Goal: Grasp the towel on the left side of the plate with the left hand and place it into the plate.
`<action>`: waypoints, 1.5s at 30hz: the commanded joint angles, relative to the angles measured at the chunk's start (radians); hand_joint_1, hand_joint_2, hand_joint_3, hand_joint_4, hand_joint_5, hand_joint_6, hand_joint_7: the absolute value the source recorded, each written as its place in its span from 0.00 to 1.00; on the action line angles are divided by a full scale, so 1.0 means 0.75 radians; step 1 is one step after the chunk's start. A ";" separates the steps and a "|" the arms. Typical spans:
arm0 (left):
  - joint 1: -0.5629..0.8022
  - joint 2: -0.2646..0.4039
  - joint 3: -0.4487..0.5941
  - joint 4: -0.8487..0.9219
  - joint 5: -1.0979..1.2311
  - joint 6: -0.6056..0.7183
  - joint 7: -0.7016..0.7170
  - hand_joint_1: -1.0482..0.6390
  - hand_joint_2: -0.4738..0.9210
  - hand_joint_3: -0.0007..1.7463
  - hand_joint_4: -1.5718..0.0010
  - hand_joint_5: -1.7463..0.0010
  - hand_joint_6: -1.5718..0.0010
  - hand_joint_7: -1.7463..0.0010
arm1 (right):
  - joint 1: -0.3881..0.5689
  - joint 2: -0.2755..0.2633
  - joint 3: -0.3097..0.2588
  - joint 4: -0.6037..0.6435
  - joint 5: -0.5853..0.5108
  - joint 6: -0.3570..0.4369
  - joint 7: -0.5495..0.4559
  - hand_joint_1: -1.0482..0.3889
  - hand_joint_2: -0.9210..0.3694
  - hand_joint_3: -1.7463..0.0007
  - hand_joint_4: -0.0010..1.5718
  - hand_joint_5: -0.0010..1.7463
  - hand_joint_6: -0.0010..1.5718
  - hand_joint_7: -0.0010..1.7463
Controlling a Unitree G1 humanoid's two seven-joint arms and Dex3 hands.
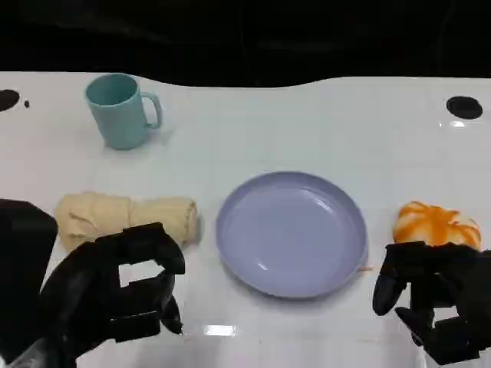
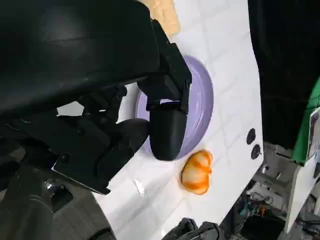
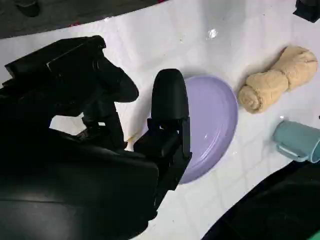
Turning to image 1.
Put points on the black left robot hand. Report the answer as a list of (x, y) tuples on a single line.
[(84, 291)]

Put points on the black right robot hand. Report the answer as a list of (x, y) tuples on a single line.
[(460, 283)]

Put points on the beige towel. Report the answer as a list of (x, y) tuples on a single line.
[(115, 214)]

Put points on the orange and white bread roll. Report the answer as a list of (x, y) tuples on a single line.
[(437, 224)]

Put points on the lilac plate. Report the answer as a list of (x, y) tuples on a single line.
[(291, 234)]

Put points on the pale green mug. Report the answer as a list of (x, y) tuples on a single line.
[(119, 115)]

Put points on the black background cloth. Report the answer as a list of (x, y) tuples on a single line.
[(245, 38)]

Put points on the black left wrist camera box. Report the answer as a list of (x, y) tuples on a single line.
[(21, 249)]

